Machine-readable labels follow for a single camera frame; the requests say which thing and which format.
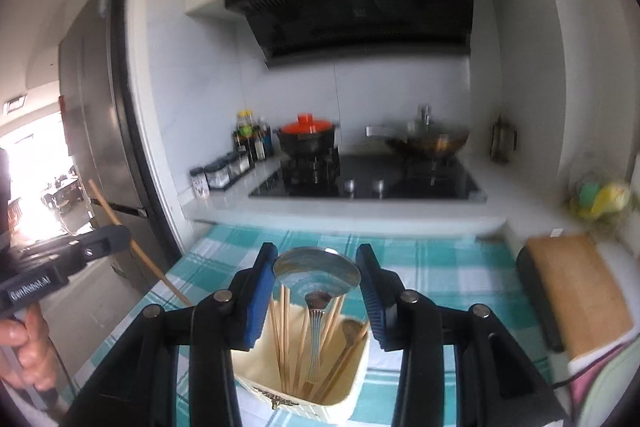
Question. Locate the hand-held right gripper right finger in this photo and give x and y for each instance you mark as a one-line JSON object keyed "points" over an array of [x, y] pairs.
{"points": [[372, 302]]}

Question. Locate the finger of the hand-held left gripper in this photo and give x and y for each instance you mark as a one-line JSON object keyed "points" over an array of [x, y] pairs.
{"points": [[100, 242]]}

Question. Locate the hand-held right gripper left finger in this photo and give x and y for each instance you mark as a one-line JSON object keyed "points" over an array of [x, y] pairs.
{"points": [[260, 302]]}

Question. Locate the bundle of chopsticks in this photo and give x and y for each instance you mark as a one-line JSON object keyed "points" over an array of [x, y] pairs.
{"points": [[283, 337]]}

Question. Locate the wooden chopstick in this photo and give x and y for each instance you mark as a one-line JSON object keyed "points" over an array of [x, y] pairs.
{"points": [[145, 257]]}

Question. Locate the metal spoon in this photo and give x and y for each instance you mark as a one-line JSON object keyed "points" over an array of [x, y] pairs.
{"points": [[315, 274]]}

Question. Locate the cream utensil holder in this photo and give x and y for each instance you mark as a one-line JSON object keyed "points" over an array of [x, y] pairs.
{"points": [[250, 364]]}

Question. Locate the person's left hand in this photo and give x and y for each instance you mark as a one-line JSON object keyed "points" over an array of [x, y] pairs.
{"points": [[30, 347]]}

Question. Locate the wooden spoon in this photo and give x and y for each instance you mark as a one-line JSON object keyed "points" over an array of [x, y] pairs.
{"points": [[351, 332]]}

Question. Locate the dark wooden furniture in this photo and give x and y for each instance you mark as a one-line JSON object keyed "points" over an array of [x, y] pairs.
{"points": [[62, 194]]}

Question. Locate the teal checked tablecloth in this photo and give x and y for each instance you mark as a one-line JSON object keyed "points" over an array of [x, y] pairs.
{"points": [[440, 257]]}

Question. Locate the black gas stove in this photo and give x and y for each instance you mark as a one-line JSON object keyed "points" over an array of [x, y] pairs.
{"points": [[415, 187]]}

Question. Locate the row of spice jars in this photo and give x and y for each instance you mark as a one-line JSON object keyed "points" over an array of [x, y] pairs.
{"points": [[220, 174]]}

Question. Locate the grey refrigerator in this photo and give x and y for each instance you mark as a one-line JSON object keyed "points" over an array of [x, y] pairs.
{"points": [[100, 107]]}

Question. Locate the dark glass bottle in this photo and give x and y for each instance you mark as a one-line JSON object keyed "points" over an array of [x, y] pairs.
{"points": [[264, 142]]}

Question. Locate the black board stand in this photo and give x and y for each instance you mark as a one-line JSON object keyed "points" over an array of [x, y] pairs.
{"points": [[537, 297]]}

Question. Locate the black pot with red lid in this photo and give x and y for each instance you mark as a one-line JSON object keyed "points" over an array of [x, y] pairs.
{"points": [[305, 142]]}

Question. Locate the yellow-capped sauce bottle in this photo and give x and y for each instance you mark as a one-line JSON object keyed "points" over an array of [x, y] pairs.
{"points": [[245, 134]]}

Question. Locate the metal wok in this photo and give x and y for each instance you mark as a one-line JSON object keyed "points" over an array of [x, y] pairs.
{"points": [[430, 139]]}

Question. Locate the wooden cutting board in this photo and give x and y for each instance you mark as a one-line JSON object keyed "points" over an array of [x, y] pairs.
{"points": [[580, 287]]}

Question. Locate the metal canister on counter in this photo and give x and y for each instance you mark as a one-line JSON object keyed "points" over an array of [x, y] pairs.
{"points": [[502, 139]]}

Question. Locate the yellow green sponge bag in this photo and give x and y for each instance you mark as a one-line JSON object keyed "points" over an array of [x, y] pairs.
{"points": [[600, 199]]}

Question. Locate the white basin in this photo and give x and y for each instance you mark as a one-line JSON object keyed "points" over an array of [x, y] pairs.
{"points": [[615, 387]]}

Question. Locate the black range hood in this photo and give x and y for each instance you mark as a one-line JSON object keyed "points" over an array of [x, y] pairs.
{"points": [[360, 27]]}

